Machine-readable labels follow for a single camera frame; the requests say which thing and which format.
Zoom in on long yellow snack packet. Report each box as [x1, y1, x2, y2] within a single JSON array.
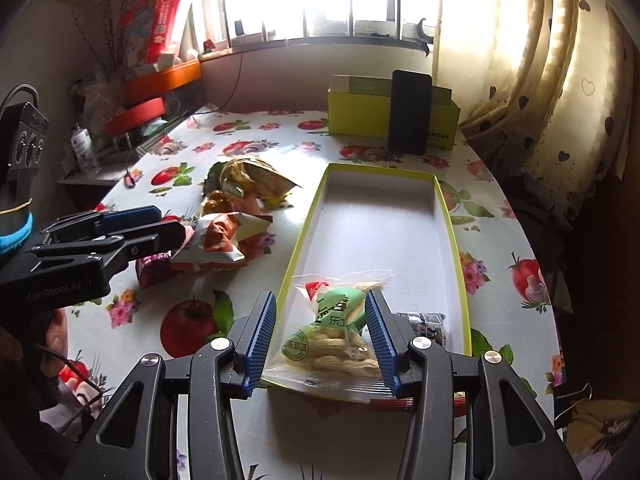
[[220, 157, 303, 208]]

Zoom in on upright green cardboard box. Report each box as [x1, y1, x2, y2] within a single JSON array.
[[327, 74, 460, 152]]

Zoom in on shallow green cardboard tray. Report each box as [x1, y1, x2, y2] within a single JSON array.
[[262, 162, 472, 403]]

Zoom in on cream heart-print curtain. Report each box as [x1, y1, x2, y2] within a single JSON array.
[[435, 0, 636, 231]]

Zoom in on white and orange snack packet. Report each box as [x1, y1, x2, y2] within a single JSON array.
[[172, 212, 273, 273]]

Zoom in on clear peanut packet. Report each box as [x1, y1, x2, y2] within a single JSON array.
[[262, 270, 401, 403]]

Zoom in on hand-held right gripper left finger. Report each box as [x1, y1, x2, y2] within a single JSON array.
[[62, 290, 278, 480]]

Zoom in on purple snack packet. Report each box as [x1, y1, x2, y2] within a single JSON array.
[[136, 252, 173, 291]]

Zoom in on dried branches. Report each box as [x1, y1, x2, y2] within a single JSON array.
[[75, 0, 151, 78]]

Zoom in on clear packet of orange balls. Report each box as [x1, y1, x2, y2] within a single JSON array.
[[202, 190, 237, 216]]

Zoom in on black binder clip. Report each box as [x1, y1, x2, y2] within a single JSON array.
[[552, 382, 593, 428]]

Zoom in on red and white carton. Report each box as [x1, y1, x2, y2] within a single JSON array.
[[120, 0, 193, 68]]

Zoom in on small dark snack packet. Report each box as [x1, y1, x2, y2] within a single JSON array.
[[392, 311, 447, 348]]

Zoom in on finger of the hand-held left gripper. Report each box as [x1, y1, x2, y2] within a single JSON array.
[[39, 205, 163, 245], [30, 220, 187, 268]]

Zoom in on white plastic bottle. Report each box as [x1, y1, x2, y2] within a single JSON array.
[[70, 127, 98, 176]]

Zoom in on black window hook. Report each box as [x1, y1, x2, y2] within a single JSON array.
[[415, 17, 436, 56]]

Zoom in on red plastic basket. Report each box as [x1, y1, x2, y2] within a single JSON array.
[[102, 96, 166, 136]]

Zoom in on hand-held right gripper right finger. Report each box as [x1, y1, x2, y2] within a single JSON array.
[[364, 290, 583, 480]]

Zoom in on person's left forearm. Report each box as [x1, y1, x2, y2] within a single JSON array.
[[0, 317, 68, 461]]

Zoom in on black smartphone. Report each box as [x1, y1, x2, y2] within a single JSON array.
[[388, 70, 433, 157]]

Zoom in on person's left hand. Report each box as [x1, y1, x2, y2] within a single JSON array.
[[42, 308, 68, 356]]

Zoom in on thin black cable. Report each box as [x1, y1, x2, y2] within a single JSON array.
[[197, 35, 248, 113]]

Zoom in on braided grey cable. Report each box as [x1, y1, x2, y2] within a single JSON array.
[[0, 84, 40, 116]]

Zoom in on orange plastic basket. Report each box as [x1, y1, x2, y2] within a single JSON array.
[[122, 57, 203, 103]]

